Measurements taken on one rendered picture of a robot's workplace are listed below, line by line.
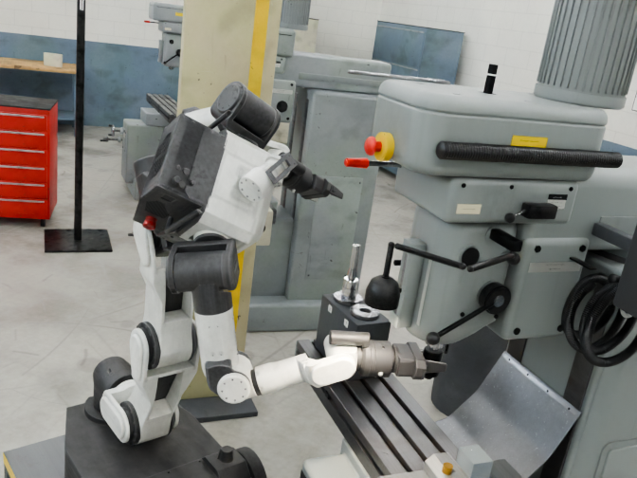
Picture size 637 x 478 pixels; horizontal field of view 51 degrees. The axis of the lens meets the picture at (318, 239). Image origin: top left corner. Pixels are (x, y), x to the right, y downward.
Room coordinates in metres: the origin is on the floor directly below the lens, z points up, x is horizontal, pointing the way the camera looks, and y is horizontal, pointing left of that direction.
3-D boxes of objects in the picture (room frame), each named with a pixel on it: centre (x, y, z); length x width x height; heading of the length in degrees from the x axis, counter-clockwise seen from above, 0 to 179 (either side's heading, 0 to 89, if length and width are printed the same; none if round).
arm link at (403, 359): (1.45, -0.23, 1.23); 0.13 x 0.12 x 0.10; 9
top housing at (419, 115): (1.47, -0.33, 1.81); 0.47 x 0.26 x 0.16; 114
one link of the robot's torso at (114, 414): (1.88, 0.51, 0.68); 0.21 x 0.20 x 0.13; 41
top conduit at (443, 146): (1.35, -0.41, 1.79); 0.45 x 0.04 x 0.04; 114
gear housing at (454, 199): (1.48, -0.36, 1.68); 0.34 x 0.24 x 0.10; 114
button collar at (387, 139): (1.37, -0.11, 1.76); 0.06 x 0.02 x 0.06; 24
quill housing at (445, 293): (1.47, -0.32, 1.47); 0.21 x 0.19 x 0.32; 24
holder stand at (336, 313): (1.86, -0.14, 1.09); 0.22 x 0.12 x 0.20; 30
